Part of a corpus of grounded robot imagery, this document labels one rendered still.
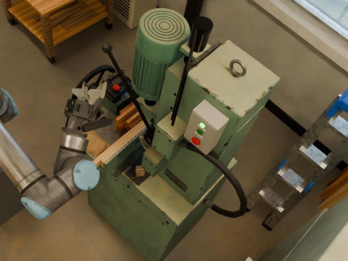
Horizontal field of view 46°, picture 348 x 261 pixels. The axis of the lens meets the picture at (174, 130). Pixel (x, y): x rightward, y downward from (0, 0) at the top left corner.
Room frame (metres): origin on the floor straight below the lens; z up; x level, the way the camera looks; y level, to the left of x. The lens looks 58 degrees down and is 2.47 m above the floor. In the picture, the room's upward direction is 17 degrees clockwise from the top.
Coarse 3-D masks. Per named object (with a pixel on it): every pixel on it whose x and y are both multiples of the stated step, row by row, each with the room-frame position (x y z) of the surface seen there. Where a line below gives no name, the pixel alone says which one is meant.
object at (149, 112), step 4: (140, 96) 1.00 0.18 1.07; (140, 100) 0.98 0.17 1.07; (140, 104) 0.97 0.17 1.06; (144, 104) 0.97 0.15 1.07; (156, 104) 0.99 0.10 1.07; (136, 108) 0.98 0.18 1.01; (144, 108) 0.96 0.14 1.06; (148, 108) 0.96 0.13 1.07; (152, 108) 0.96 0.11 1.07; (156, 108) 0.97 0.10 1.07; (144, 112) 0.96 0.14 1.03; (148, 112) 0.95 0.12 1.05; (152, 112) 0.94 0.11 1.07; (156, 112) 0.95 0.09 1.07; (148, 116) 0.95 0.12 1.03; (152, 116) 0.94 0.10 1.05
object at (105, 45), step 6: (102, 48) 0.91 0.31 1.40; (108, 48) 0.91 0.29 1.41; (108, 54) 0.91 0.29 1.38; (114, 60) 0.91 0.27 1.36; (114, 66) 0.89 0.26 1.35; (120, 72) 0.89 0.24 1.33; (126, 84) 0.87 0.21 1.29; (132, 96) 0.86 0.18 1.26; (138, 108) 0.84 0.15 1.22; (144, 120) 0.82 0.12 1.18; (150, 132) 0.80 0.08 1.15; (144, 138) 0.79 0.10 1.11; (150, 138) 0.78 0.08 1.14; (150, 144) 0.78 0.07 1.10
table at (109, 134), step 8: (104, 112) 1.00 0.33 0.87; (112, 112) 0.99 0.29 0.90; (112, 120) 0.95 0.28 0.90; (104, 128) 0.90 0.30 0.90; (112, 128) 0.91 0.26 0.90; (104, 136) 0.86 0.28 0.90; (112, 136) 0.88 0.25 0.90; (120, 136) 0.89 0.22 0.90; (136, 144) 0.88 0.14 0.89; (88, 152) 0.77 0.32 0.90; (128, 152) 0.83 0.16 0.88; (120, 160) 0.79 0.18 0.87; (112, 168) 0.75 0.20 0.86
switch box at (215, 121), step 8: (200, 104) 0.75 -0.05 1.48; (208, 104) 0.76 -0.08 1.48; (192, 112) 0.72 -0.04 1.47; (200, 112) 0.72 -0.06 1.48; (208, 112) 0.73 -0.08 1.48; (216, 112) 0.73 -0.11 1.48; (192, 120) 0.71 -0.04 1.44; (200, 120) 0.70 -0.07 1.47; (208, 120) 0.70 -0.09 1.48; (216, 120) 0.71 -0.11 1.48; (224, 120) 0.72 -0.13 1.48; (192, 128) 0.71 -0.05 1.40; (200, 128) 0.70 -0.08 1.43; (208, 128) 0.69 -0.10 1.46; (216, 128) 0.68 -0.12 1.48; (224, 128) 0.72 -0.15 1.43; (184, 136) 0.71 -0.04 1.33; (192, 136) 0.70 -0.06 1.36; (208, 136) 0.68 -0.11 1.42; (216, 136) 0.69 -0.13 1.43; (200, 144) 0.69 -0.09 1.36; (208, 144) 0.68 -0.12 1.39; (208, 152) 0.68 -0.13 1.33
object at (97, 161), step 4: (136, 124) 0.95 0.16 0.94; (132, 128) 0.92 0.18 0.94; (136, 128) 0.92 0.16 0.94; (128, 132) 0.90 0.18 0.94; (132, 132) 0.90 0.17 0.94; (124, 136) 0.87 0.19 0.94; (120, 140) 0.84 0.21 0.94; (112, 144) 0.81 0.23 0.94; (116, 144) 0.82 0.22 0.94; (108, 148) 0.79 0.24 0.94; (112, 148) 0.80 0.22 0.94; (104, 152) 0.77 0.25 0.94; (108, 152) 0.77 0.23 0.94; (100, 156) 0.75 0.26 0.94; (96, 160) 0.72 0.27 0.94; (96, 164) 0.71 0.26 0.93
